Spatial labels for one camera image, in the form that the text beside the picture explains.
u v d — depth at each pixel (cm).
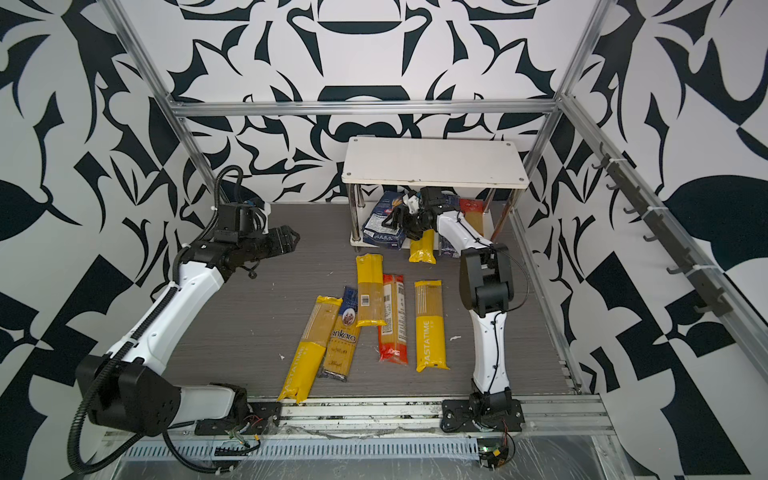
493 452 71
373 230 96
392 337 84
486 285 58
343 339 85
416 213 92
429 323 87
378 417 76
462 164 102
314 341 84
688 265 50
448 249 96
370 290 93
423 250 96
